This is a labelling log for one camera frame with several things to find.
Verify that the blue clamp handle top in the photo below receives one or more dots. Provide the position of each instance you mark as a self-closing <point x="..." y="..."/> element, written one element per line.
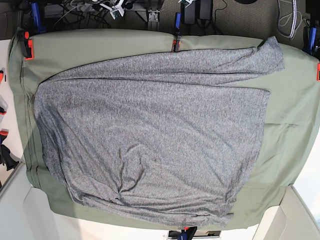
<point x="177" y="22"/>

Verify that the orange black clamp left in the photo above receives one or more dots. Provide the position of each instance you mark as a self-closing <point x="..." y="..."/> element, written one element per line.
<point x="26" y="44"/>

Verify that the aluminium frame bracket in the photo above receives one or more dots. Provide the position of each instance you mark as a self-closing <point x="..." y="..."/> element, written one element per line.
<point x="153" y="20"/>

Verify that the green table cloth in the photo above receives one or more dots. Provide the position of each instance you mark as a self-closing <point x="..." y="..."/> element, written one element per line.
<point x="292" y="118"/>

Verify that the black power adapter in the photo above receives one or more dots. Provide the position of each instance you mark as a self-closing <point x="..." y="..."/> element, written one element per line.
<point x="193" y="10"/>

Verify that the tools at left edge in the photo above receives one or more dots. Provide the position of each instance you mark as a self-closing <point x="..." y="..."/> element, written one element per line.
<point x="11" y="149"/>

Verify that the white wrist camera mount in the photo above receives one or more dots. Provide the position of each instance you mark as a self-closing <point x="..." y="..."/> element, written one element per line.
<point x="114" y="7"/>

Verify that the blue clamp handle left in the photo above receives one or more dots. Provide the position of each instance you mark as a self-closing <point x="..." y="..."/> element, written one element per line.
<point x="37" y="19"/>

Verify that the orange black clamp top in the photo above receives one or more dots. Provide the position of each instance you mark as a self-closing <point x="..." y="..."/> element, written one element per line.
<point x="176" y="44"/>

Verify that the orange black clamp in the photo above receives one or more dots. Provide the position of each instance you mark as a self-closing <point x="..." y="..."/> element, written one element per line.
<point x="26" y="44"/>
<point x="176" y="44"/>

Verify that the blue clamp handle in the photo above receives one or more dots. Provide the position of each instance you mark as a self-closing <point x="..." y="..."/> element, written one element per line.
<point x="177" y="22"/>
<point x="37" y="19"/>
<point x="311" y="40"/>

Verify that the orange blue clamp bottom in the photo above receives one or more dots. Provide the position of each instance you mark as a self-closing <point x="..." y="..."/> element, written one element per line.
<point x="187" y="233"/>

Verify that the orange clamp right edge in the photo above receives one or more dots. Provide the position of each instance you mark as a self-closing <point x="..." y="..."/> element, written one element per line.
<point x="318" y="72"/>

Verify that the blue clamp handle right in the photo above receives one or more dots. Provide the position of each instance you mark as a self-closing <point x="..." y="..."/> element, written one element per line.
<point x="311" y="40"/>

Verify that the grey heathered T-shirt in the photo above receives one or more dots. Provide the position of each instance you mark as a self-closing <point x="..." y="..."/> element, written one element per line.
<point x="166" y="138"/>

